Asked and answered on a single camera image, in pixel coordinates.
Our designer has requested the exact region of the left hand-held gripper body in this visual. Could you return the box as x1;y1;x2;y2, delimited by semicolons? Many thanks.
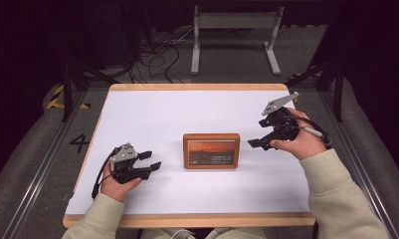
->
107;142;152;185

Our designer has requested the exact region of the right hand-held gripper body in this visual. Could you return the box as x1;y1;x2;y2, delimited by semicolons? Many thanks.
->
258;92;301;149

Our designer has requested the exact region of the wooden picture frame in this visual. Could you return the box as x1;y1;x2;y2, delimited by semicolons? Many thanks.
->
182;132;242;170

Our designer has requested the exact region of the person's left hand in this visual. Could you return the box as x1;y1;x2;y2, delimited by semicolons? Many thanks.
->
100;169;143;204

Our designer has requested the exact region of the person's right hand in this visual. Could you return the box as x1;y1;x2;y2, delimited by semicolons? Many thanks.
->
269;107;328;161

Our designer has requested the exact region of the yellow black hazard tape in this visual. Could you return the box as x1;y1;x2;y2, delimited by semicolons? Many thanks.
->
288;70;324;104
45;84;92;111

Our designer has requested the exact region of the black metal stand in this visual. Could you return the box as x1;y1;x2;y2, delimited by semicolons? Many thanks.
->
284;59;346;123
58;49;119;123

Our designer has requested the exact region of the person's light clothing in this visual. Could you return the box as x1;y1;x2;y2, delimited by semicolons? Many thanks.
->
139;226;269;239

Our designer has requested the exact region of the white metal stand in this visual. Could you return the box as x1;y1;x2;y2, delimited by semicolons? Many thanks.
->
190;5;286;77

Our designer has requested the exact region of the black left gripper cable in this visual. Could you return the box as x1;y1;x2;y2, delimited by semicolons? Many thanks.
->
91;147;118;200

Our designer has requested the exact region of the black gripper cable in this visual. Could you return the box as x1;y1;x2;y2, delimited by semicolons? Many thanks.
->
284;115;333;149
91;147;118;200

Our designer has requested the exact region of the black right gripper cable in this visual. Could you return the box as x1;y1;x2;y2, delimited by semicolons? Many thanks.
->
284;115;333;149

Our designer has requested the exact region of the metal floor rail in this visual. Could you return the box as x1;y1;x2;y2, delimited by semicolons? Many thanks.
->
318;90;399;239
0;90;90;239

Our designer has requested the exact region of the tangle of floor cables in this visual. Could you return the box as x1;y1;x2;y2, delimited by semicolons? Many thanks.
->
126;28;195;85

